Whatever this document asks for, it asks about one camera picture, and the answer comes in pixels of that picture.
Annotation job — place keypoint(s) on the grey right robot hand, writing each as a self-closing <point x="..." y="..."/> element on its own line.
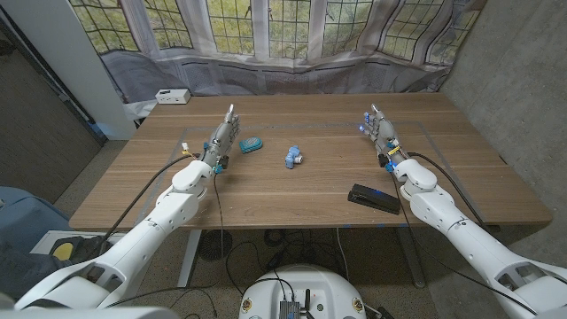
<point x="384" y="133"/>

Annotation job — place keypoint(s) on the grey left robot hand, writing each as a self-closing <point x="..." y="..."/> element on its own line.
<point x="221" y="139"/>

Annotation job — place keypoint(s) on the blue toy camera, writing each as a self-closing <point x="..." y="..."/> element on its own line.
<point x="292" y="157"/>

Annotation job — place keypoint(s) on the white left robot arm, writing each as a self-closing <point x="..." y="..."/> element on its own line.
<point x="150" y="230"/>

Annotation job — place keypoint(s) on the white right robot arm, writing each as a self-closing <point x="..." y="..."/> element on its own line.
<point x="460" y="239"/>

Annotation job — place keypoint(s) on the teal flip phone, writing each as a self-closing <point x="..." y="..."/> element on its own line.
<point x="250" y="145"/>

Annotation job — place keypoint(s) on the white power box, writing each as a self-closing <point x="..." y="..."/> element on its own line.
<point x="173" y="96"/>

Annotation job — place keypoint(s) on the black round floor grille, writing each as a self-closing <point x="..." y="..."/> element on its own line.
<point x="215" y="244"/>

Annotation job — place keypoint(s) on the printed window backdrop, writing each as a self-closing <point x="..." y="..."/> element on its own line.
<point x="283" y="53"/>

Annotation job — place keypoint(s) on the white table leg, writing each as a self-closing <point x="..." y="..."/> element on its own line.
<point x="189" y="257"/>

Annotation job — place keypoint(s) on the grey table leg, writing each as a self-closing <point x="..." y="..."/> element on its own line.
<point x="411" y="257"/>

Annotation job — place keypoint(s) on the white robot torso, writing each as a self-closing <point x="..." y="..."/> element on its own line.
<point x="305" y="288"/>

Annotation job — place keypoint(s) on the yellow and black pedal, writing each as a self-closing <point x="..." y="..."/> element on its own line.
<point x="64" y="251"/>

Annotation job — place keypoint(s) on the blue fabric seat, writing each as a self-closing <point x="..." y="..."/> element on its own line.
<point x="22" y="217"/>

